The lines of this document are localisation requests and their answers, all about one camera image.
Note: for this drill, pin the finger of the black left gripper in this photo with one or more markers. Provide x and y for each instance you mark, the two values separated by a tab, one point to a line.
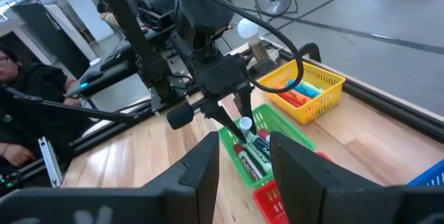
246	109
223	120

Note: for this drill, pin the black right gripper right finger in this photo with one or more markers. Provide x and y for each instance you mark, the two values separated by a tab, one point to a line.
305	182

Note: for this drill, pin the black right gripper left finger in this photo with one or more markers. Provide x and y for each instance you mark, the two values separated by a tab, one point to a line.
187	189

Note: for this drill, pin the red cap white marker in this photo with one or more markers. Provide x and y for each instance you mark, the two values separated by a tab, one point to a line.
263	134

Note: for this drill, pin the blue Expo marker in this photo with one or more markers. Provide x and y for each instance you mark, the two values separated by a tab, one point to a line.
262	148

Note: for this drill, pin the red Expo marker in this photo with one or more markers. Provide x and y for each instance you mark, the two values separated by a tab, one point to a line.
249	165

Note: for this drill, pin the turquoise Sharpie highlighter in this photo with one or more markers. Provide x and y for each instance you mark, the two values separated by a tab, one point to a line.
307	91

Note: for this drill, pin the yellow-green Sharpie highlighter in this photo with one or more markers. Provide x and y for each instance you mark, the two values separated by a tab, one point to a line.
314	86

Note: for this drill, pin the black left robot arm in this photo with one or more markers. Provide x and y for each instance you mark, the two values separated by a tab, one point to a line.
204	12

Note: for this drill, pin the green plastic basket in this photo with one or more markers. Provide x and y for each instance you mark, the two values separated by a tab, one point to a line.
277	123

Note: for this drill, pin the red plastic basket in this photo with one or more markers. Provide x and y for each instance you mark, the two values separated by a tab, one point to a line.
270	203

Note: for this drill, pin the white bulb brass lamp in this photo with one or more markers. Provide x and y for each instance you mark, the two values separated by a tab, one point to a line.
248	30

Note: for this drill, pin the yellow plastic basket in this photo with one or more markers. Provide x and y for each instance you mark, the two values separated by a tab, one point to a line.
322	106

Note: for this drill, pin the black device teal light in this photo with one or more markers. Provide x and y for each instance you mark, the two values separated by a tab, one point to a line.
104	68

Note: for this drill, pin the blue plastic basket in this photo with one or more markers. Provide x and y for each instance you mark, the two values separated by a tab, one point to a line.
430	177

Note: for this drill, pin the person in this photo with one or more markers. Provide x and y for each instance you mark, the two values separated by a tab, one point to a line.
109	17
38	85

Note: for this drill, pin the black partition panel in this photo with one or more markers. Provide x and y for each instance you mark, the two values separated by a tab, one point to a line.
52	36

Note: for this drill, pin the black curved corner bracket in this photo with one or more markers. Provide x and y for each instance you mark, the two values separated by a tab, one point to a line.
310	49

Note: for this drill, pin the black frame rail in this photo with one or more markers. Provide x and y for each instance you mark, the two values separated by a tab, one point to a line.
381	102
104	130

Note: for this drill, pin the black aluminium frame post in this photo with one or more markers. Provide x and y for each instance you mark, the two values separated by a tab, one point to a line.
118	19

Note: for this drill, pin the silver metal bracket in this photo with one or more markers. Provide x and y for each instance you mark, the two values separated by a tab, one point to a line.
50	161

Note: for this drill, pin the black diagonal frame strut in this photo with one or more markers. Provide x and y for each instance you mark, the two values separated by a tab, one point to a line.
69	107

